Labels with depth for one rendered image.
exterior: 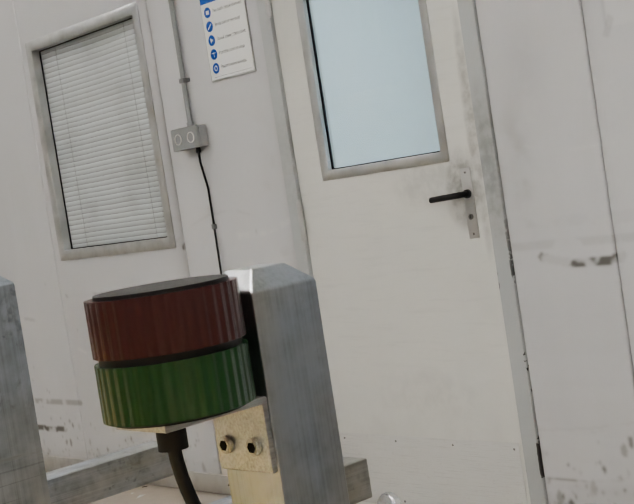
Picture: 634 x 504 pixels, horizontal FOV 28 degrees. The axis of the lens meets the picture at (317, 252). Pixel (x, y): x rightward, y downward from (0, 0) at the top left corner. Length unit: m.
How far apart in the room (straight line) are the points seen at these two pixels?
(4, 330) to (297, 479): 0.26
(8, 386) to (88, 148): 4.86
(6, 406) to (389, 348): 3.57
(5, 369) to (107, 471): 0.40
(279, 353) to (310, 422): 0.03
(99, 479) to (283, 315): 0.61
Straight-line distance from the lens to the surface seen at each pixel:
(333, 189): 4.32
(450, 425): 4.14
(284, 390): 0.50
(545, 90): 3.69
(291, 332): 0.51
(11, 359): 0.72
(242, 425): 0.51
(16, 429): 0.72
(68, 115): 5.67
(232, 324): 0.47
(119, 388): 0.47
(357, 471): 0.94
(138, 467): 1.12
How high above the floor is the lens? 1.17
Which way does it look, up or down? 3 degrees down
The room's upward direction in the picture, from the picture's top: 9 degrees counter-clockwise
